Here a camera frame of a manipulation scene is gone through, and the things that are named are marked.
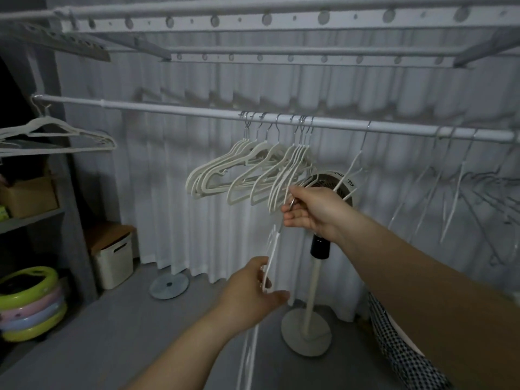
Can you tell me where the white ceiling drying rack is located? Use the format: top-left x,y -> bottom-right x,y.
0,0 -> 520,70

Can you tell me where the person's right forearm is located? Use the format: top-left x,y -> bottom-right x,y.
331,219 -> 520,390

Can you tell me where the row of cream velvet hangers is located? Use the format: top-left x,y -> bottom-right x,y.
186,112 -> 318,216

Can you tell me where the white pleated curtain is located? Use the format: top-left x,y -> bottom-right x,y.
45,28 -> 520,323

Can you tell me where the person's left hand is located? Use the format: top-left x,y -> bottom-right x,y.
215,256 -> 291,333

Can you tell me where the brown cardboard box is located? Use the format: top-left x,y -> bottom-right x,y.
0,174 -> 60,219

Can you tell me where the grey round stand base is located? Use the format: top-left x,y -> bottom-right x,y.
149,272 -> 190,300

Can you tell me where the person's left forearm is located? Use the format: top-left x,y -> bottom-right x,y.
122,317 -> 244,390

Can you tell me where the white clothes hanger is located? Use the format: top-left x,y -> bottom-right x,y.
236,197 -> 299,390

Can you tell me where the row of thin wire hangers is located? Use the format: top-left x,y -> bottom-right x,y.
333,121 -> 520,266

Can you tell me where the grey shelf unit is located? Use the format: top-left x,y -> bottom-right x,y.
0,152 -> 99,306

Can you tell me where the white hanging rod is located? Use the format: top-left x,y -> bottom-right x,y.
32,94 -> 520,143

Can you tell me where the pale velvet hanger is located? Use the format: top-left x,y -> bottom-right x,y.
0,140 -> 114,157
0,95 -> 117,151

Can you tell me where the light blue plastic ring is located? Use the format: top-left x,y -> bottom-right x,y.
0,305 -> 67,332

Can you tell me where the white standing fan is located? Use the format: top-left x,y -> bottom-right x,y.
281,172 -> 360,357

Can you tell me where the pink plastic ring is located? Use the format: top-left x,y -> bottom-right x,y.
0,295 -> 66,322

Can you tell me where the black white checked laundry basket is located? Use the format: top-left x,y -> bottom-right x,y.
368,292 -> 454,390

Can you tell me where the white storage box wooden lid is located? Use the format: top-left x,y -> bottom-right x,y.
85,223 -> 137,291

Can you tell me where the person's right hand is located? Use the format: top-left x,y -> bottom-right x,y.
282,187 -> 355,243

